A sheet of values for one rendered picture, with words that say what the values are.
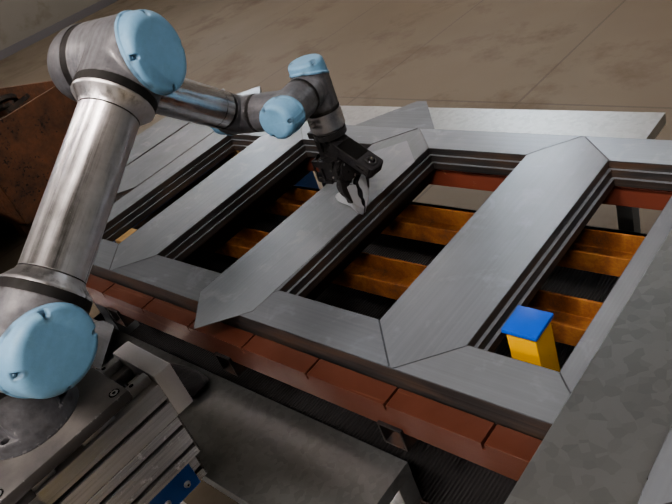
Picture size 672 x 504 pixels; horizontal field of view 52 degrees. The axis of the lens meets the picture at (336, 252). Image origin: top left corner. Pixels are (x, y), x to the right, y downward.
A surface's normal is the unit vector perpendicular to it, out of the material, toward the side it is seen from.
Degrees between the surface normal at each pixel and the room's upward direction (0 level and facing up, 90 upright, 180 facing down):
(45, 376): 94
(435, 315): 0
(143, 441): 90
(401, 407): 0
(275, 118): 90
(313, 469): 0
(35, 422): 73
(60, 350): 94
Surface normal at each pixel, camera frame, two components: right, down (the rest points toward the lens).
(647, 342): -0.31, -0.79
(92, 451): 0.71, 0.18
